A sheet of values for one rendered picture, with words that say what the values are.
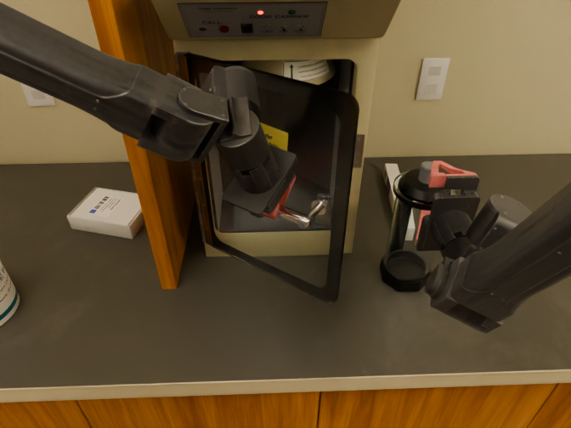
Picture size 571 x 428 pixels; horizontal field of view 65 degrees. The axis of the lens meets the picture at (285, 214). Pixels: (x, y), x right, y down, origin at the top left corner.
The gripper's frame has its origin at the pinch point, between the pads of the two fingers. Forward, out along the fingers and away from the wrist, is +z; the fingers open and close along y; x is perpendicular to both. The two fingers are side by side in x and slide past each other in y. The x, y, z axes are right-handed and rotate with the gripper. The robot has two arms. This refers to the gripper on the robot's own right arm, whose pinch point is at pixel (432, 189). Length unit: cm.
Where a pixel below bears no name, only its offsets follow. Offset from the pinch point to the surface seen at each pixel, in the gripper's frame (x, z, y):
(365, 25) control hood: 12.3, 6.7, 24.1
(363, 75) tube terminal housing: 10.8, 12.0, 14.8
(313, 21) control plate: 19.9, 5.8, 25.0
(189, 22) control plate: 36.8, 5.7, 25.2
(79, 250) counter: 70, 15, -25
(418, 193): 1.4, 2.0, -2.1
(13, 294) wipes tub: 76, 0, -22
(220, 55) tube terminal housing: 33.8, 11.9, 18.5
